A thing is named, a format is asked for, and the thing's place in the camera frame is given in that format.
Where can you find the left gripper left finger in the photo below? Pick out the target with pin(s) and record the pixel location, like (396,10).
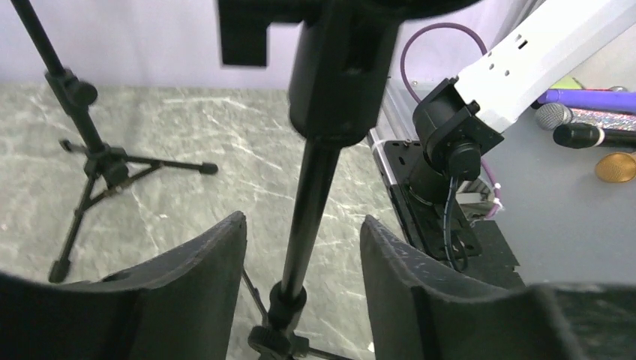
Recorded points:
(178,305)

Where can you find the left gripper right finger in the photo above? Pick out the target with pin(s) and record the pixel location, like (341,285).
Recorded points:
(420,309)

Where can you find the black tripod stand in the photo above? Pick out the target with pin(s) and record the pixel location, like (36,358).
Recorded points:
(108,170)
(337,85)

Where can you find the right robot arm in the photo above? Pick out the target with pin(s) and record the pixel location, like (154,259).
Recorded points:
(464,117)

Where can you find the silver glitter microphone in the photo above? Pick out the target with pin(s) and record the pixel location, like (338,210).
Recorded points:
(551,115)

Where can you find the gold microphone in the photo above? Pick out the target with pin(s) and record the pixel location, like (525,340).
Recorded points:
(617,167)

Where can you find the purple microphone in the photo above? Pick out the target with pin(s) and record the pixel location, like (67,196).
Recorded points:
(614,101)

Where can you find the green yellow box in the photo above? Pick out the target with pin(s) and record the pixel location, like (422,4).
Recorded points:
(567,82)

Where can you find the aluminium frame rail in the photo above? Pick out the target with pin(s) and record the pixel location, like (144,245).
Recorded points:
(394,125)

